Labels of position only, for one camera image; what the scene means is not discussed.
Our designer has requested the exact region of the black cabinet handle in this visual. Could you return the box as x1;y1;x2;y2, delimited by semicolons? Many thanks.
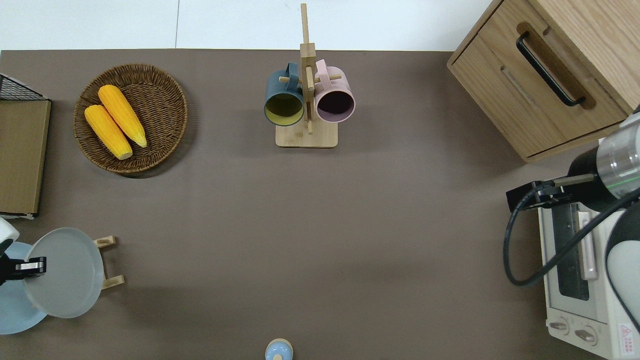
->
515;31;587;108

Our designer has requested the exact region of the thick black cable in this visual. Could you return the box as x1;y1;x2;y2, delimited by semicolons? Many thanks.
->
502;186;640;287

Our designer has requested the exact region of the light blue plate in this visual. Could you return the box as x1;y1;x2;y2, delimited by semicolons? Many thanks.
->
0;241;49;336

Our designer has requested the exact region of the dark blue mug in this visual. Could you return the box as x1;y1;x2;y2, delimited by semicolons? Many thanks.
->
263;61;306;127

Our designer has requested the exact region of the yellow corn cob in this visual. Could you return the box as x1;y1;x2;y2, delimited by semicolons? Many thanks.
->
83;104;134;161
97;84;149;149

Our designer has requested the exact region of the gray plate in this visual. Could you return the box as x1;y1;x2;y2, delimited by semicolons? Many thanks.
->
23;227;106;320

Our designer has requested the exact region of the wooden drawer cabinet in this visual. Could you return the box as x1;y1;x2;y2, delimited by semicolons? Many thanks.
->
446;0;640;164

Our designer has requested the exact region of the wooden mug tree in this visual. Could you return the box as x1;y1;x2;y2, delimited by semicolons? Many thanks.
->
275;3;344;149

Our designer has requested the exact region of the wooden board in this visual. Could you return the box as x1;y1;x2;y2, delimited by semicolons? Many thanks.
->
0;99;52;217

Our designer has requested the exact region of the brown box with wire rack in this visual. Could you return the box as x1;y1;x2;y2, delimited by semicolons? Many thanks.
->
0;73;52;220

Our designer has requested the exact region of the small blue cup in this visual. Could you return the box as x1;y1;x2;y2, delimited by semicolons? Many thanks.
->
264;338;294;360

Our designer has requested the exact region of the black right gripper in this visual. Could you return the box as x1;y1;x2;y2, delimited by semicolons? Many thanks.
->
505;179;572;214

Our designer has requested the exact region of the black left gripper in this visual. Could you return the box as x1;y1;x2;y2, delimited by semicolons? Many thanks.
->
0;251;48;287

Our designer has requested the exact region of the cream toaster oven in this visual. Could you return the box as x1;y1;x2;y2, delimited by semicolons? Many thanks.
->
537;199;640;360

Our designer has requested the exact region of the brown wicker basket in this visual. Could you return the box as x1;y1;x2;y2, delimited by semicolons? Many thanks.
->
73;62;189;175

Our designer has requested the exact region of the low wooden plate rack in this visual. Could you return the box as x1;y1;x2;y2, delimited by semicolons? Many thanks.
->
92;235;126;290

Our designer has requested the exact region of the pink mug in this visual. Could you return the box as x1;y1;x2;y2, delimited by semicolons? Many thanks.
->
313;58;357;124

